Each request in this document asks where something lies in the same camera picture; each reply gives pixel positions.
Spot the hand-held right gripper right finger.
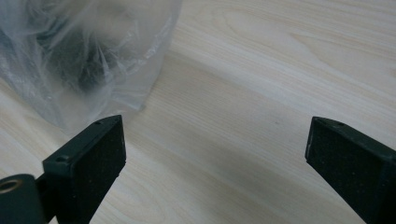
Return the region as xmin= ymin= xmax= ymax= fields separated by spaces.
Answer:
xmin=304 ymin=116 xmax=396 ymax=224

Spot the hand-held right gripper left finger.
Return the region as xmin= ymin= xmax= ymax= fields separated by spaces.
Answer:
xmin=42 ymin=114 xmax=127 ymax=224

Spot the clear plastic bag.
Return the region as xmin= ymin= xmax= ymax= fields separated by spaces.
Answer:
xmin=0 ymin=0 xmax=183 ymax=135

